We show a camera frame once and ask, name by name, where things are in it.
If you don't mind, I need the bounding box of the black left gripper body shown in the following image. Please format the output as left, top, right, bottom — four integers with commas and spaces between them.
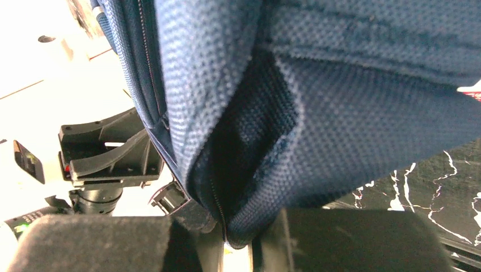
58, 108, 164, 188

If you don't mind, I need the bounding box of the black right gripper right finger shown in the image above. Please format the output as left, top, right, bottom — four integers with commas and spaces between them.
252, 209, 453, 271

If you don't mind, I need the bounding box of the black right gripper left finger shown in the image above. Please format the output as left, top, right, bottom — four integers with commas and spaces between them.
7, 215, 223, 271

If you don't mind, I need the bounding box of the navy blue student backpack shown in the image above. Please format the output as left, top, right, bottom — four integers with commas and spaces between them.
91, 1, 480, 249

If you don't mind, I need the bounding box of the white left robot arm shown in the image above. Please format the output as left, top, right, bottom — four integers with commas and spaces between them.
1, 108, 164, 239

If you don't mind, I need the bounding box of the white PVC pipe stand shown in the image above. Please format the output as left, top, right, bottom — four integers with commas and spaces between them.
37, 35, 74, 65

